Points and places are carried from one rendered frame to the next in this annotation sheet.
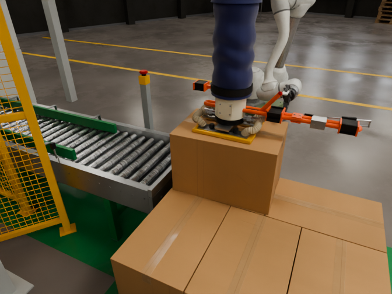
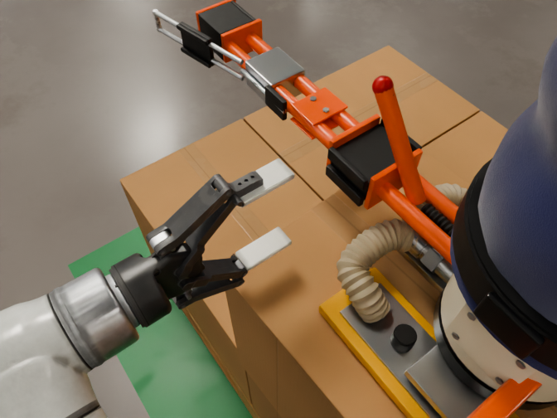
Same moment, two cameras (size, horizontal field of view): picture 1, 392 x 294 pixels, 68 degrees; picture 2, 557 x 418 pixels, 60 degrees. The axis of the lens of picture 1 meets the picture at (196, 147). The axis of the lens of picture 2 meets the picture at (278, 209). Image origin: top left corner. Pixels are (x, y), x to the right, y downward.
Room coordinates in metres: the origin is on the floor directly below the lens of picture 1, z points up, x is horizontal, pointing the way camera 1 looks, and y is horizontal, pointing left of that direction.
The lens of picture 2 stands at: (1.82, -0.33, 1.54)
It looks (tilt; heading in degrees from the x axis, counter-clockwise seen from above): 54 degrees down; 208
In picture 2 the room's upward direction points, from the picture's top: straight up
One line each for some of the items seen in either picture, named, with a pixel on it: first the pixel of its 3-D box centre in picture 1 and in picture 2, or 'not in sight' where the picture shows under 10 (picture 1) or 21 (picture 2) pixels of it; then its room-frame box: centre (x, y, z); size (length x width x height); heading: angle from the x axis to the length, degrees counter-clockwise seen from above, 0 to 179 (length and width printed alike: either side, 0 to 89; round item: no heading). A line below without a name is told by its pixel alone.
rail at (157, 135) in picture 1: (86, 124); not in sight; (2.48, 1.04, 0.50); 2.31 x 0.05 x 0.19; 64
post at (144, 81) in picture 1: (149, 129); not in sight; (2.37, 0.43, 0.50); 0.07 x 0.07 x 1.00; 64
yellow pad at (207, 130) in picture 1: (223, 130); not in sight; (1.42, -0.15, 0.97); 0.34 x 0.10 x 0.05; 64
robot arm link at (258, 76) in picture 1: (252, 81); not in sight; (2.17, -0.44, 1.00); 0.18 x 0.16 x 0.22; 115
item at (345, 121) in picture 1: (348, 127); (230, 29); (1.24, -0.73, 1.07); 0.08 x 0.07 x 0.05; 64
